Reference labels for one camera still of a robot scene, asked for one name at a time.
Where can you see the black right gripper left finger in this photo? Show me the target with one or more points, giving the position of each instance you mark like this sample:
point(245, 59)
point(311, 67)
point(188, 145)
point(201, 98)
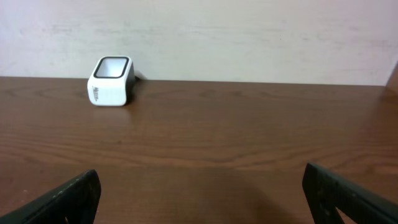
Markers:
point(75, 201)

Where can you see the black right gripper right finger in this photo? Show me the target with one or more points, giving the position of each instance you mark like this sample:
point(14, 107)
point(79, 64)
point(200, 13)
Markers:
point(328, 193)

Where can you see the white barcode scanner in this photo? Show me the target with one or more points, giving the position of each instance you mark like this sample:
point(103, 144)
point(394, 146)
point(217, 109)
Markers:
point(111, 82)

